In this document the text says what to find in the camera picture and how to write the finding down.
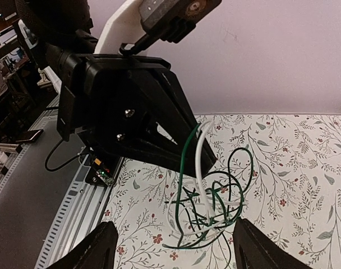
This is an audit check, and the floral table cloth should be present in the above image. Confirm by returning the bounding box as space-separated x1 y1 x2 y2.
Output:
103 115 341 268

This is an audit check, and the green cable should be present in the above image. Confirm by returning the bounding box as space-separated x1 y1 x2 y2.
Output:
162 123 255 269

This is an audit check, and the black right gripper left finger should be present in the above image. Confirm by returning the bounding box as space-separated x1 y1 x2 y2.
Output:
48 221 118 269

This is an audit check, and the cable pile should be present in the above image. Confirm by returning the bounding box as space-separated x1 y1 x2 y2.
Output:
162 120 255 269

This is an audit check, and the aluminium front rail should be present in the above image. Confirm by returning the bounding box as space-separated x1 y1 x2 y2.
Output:
0 100 110 268

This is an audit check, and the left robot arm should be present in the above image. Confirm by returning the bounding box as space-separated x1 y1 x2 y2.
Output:
16 1 219 177

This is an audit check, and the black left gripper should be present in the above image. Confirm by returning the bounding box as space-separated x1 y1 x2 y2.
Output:
57 53 200 177

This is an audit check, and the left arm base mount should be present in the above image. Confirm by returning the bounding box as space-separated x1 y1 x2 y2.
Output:
85 154 119 187

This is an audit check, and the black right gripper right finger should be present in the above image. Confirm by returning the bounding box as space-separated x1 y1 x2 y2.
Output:
233 218 309 269

